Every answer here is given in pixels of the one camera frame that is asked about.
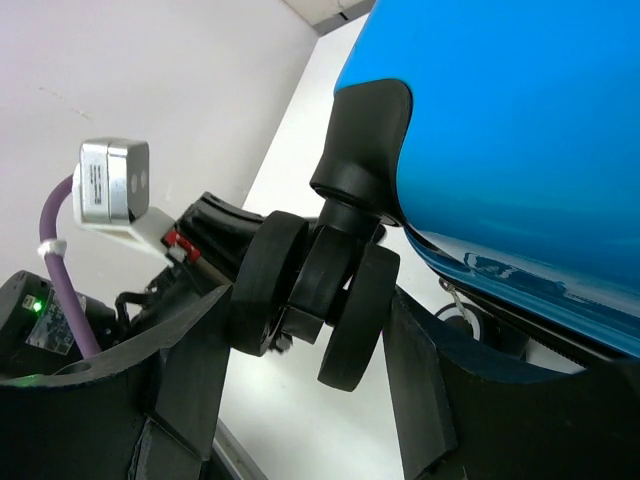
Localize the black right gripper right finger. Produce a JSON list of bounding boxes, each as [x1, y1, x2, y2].
[[383, 290, 639, 479]]

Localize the aluminium table rail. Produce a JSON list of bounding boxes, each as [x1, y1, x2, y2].
[[211, 419, 268, 480]]

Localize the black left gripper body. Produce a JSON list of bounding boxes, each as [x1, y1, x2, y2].
[[115, 192, 265, 330]]

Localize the blue kids suitcase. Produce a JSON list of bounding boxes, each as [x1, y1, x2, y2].
[[227, 1, 639, 391]]

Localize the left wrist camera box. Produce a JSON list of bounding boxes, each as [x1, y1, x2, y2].
[[72, 137, 175, 265]]

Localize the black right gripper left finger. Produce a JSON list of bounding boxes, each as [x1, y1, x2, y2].
[[1, 287, 231, 479]]

